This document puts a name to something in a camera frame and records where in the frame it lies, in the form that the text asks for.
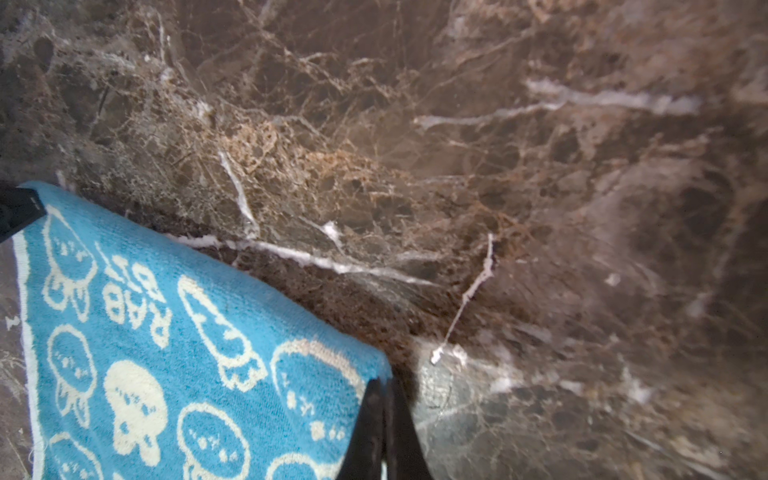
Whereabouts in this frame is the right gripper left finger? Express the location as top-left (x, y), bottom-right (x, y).
top-left (336, 379), bottom-right (384, 480)

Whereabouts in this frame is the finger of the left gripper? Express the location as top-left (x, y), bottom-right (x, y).
top-left (0, 187), bottom-right (47, 243)

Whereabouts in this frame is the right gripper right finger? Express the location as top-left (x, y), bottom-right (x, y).
top-left (384, 378), bottom-right (433, 480)

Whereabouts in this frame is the blue patterned towel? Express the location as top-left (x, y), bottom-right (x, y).
top-left (14, 182), bottom-right (391, 479)

